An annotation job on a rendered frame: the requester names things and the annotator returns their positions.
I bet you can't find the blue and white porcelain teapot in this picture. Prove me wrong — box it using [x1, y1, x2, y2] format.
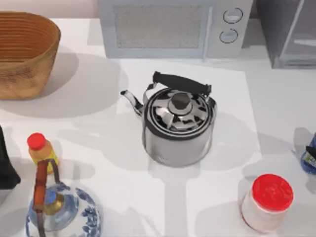
[26, 159, 102, 237]

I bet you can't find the blue bottle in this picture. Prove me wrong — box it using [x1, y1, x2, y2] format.
[300, 132, 316, 175]

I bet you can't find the round microwave knob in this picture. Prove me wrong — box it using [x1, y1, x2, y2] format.
[219, 28, 239, 44]
[223, 7, 244, 23]

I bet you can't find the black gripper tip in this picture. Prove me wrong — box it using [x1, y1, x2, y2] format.
[0, 125, 21, 190]

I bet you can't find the brown woven basket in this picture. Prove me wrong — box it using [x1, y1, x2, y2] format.
[0, 11, 62, 100]

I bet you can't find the microwave door handle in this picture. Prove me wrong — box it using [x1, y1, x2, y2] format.
[202, 6, 214, 62]

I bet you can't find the white jar with red lid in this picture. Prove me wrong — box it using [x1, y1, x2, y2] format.
[241, 173, 294, 234]

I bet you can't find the yellow bottle with red cap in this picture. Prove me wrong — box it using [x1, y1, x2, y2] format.
[27, 132, 60, 175]

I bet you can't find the pale microwave oven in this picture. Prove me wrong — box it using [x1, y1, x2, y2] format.
[96, 0, 253, 60]

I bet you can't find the silver kettle with black handle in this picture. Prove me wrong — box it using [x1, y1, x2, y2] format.
[120, 71, 218, 168]

